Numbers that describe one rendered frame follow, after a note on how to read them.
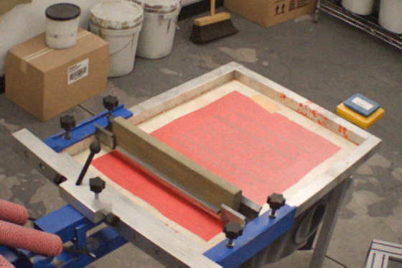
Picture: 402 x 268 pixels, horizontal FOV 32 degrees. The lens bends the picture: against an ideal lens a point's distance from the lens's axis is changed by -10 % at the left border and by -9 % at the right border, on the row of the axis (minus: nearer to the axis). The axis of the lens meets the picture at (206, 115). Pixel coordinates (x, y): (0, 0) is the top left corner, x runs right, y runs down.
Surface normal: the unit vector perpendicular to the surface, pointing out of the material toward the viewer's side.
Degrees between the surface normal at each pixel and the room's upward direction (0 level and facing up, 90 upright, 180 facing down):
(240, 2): 90
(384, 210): 0
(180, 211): 0
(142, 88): 0
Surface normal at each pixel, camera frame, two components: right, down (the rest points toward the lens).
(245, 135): 0.12, -0.84
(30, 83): -0.60, 0.34
